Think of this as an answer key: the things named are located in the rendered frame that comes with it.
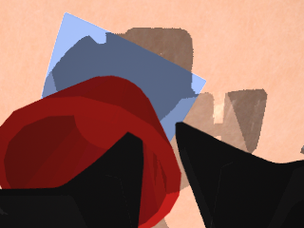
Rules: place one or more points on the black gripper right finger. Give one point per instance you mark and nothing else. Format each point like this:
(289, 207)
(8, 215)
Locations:
(233, 188)

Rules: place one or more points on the red cup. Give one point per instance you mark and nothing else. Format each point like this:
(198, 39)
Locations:
(48, 142)

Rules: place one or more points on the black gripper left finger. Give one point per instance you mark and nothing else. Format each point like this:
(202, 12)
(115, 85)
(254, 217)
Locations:
(106, 194)

